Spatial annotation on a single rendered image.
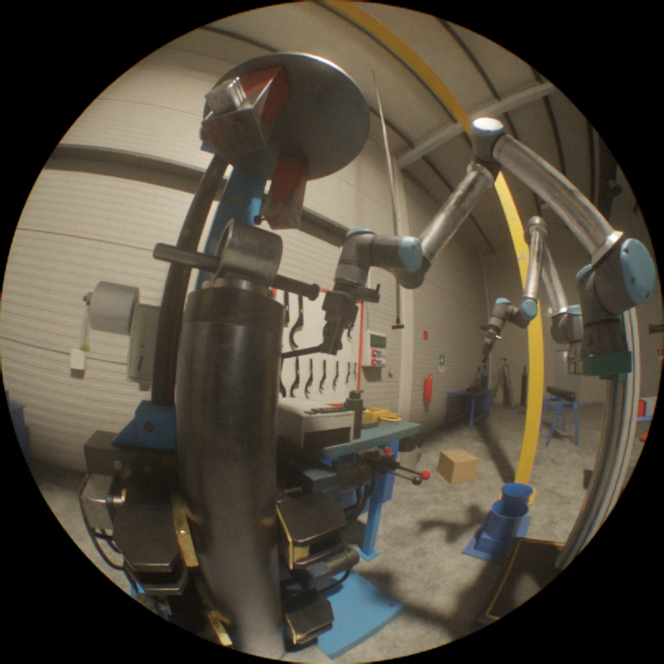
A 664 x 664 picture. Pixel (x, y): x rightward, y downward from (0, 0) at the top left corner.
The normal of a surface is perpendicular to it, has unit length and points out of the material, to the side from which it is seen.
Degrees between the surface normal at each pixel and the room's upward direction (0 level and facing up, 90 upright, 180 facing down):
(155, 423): 90
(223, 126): 180
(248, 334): 90
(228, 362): 90
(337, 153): 180
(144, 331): 90
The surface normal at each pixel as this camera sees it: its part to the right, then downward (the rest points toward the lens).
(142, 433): 0.62, -0.08
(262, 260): 0.59, 0.26
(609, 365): -0.77, -0.15
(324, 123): -0.06, 0.99
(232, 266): 0.44, 0.60
